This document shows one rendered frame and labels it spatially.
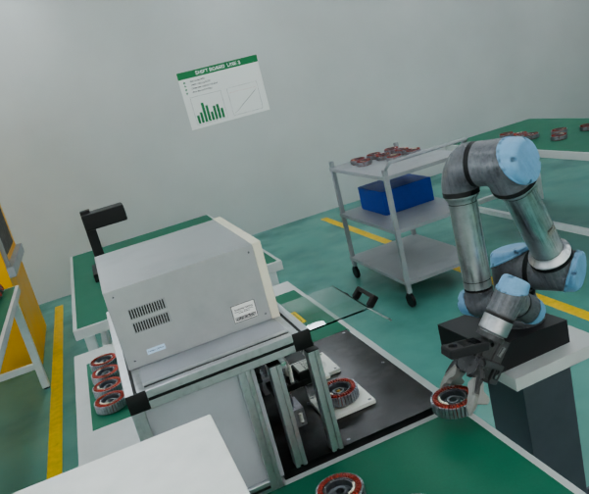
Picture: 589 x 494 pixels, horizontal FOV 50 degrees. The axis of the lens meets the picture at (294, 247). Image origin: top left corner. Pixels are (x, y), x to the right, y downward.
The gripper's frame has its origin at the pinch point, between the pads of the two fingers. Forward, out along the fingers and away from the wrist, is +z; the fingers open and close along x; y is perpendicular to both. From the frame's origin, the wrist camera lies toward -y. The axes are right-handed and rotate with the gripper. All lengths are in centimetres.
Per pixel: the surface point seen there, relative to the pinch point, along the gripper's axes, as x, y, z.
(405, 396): 17.6, -0.5, 6.2
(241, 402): 7, -50, 18
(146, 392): 6, -72, 22
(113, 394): 88, -59, 55
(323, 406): 7.4, -28.8, 13.1
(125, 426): 68, -56, 57
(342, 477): -5.2, -23.9, 24.1
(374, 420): 12.7, -9.7, 14.1
